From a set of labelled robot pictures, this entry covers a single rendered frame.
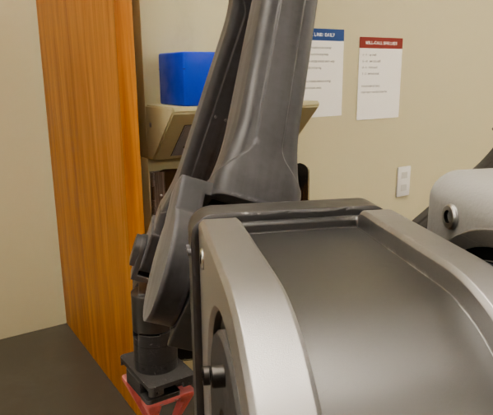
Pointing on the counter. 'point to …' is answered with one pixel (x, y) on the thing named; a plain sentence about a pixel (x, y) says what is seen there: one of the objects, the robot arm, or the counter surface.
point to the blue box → (183, 76)
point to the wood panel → (95, 168)
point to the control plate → (181, 141)
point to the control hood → (173, 128)
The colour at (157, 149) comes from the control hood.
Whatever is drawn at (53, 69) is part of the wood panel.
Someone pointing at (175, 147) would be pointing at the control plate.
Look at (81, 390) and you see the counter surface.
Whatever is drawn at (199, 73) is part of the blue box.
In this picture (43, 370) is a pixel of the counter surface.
